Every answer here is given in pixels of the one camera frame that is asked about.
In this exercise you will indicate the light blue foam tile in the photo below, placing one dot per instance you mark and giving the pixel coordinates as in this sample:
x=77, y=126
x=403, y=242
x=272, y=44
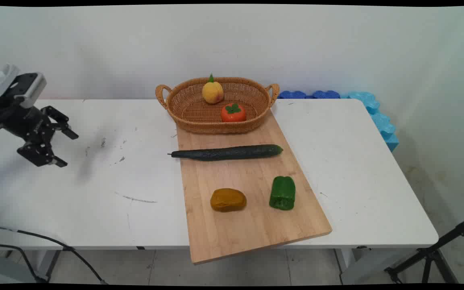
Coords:
x=381, y=123

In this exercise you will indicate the wooden cutting board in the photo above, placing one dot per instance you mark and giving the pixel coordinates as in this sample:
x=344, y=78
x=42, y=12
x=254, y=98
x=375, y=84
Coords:
x=252, y=233

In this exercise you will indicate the green bell pepper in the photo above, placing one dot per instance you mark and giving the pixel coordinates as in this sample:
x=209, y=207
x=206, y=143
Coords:
x=282, y=193

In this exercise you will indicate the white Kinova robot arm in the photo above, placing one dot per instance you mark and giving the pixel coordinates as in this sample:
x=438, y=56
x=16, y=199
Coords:
x=2, y=78

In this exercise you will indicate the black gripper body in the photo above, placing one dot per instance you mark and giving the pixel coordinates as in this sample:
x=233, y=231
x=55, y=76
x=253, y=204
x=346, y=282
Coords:
x=18, y=119

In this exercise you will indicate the woven wicker basket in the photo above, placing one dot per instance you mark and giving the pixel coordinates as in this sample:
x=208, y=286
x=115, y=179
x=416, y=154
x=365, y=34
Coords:
x=199, y=110

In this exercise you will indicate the dark green cucumber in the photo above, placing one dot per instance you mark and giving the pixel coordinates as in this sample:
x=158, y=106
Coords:
x=228, y=152

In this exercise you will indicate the dark blue foam tile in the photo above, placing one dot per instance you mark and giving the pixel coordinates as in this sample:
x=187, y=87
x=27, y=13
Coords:
x=292, y=95
x=326, y=94

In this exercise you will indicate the orange toy persimmon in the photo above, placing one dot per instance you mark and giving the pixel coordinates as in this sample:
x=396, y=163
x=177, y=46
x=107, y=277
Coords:
x=233, y=114

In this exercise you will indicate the black tripod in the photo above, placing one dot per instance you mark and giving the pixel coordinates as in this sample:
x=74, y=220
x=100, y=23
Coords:
x=449, y=237

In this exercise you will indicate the yellow toy peach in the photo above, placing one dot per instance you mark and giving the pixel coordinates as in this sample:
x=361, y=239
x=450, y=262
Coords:
x=212, y=92

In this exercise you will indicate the brown toy potato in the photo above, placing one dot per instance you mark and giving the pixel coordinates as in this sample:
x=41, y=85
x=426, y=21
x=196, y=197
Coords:
x=228, y=199

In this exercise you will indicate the white table leg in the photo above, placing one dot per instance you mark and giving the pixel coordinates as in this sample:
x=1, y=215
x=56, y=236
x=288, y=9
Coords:
x=344, y=262
x=48, y=264

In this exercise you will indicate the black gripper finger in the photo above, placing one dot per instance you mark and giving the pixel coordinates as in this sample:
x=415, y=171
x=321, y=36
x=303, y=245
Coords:
x=40, y=153
x=59, y=121

